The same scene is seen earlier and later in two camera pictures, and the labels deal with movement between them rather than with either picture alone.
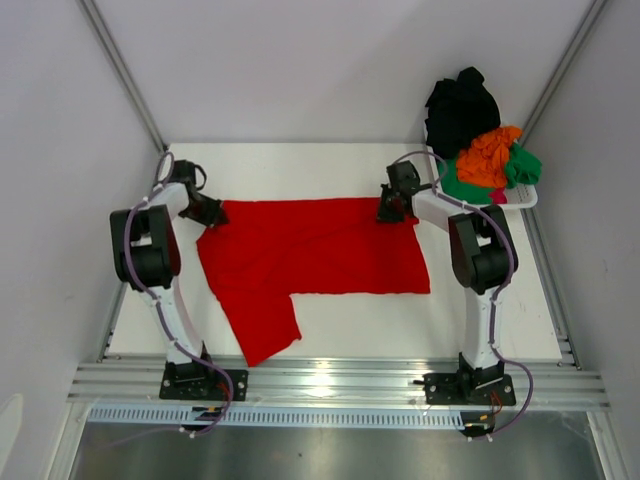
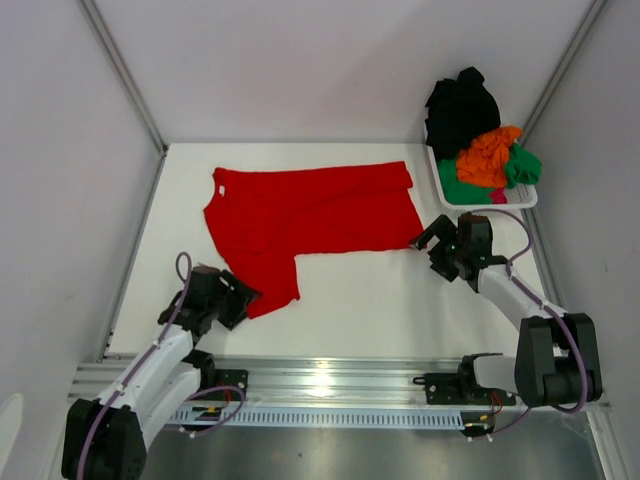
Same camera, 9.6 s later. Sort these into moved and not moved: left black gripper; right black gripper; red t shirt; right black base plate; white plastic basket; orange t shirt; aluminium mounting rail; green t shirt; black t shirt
Moved: red t shirt; left black gripper; right black gripper
Not moved: orange t shirt; right black base plate; white plastic basket; aluminium mounting rail; black t shirt; green t shirt
